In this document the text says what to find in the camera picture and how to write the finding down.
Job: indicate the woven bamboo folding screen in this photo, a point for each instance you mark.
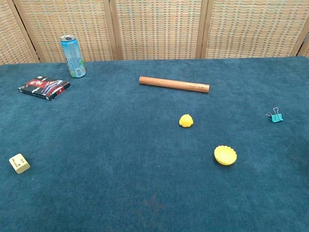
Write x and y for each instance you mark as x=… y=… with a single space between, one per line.
x=157 y=29

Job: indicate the teal binder clip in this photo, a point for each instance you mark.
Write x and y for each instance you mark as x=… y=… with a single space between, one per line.
x=276 y=118

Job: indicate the light blue drink can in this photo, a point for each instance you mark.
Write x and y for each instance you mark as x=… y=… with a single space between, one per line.
x=73 y=58

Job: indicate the black and red snack box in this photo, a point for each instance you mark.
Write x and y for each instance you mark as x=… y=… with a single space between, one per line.
x=43 y=87

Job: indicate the dark blue table cloth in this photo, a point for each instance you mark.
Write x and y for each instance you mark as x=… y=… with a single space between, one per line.
x=125 y=157

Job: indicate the yellow round object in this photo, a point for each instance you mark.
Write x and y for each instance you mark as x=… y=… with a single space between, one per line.
x=225 y=155

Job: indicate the wooden rolling pin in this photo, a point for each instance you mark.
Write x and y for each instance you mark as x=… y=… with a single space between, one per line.
x=173 y=84

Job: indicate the small yellow plastic object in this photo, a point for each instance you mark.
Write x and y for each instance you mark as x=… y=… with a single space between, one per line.
x=186 y=120

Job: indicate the cream rectangular eraser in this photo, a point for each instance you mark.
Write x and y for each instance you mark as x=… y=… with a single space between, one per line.
x=19 y=163

